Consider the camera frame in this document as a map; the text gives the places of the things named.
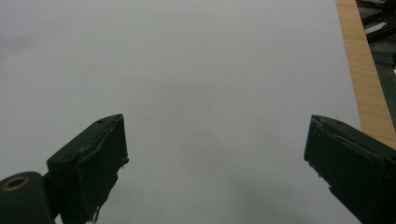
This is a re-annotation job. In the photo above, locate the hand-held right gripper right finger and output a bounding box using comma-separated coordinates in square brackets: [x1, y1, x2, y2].
[304, 114, 396, 224]

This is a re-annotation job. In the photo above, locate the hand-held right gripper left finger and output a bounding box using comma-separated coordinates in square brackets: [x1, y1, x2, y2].
[46, 113, 130, 224]

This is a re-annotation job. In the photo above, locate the black metal stand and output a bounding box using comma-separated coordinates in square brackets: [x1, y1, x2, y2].
[355, 0, 396, 66]

